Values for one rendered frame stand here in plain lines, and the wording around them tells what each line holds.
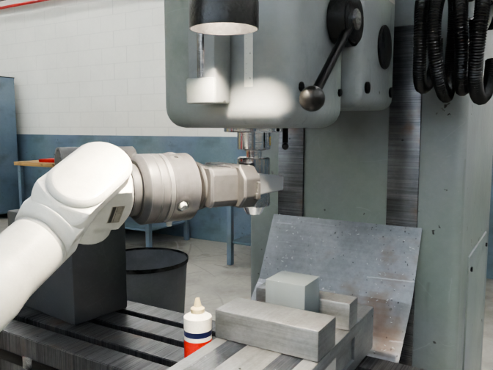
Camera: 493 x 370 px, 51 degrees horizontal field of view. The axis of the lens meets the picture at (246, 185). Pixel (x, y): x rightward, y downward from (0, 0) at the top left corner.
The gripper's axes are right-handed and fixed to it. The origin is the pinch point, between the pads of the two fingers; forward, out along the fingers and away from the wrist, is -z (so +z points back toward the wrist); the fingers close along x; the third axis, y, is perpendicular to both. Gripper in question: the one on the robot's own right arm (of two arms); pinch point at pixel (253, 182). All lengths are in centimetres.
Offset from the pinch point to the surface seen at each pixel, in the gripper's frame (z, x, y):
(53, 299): 19.8, 36.0, 23.9
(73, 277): 17.6, 30.0, 18.6
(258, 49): 5.8, -9.1, -17.0
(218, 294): -161, 277, 122
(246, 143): 2.1, -1.1, -5.6
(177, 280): -71, 168, 69
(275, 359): 5.3, -12.6, 20.4
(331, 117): -8.9, -6.4, -9.2
